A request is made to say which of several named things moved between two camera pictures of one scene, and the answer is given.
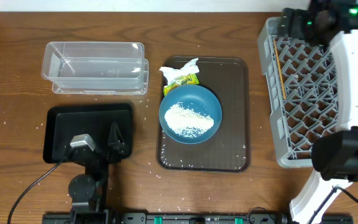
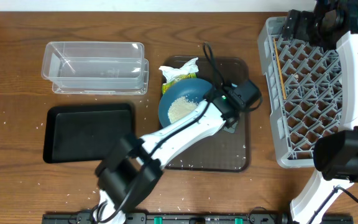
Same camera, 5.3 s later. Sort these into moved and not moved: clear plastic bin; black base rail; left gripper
Moved: left gripper
Not moved: clear plastic bin; black base rail
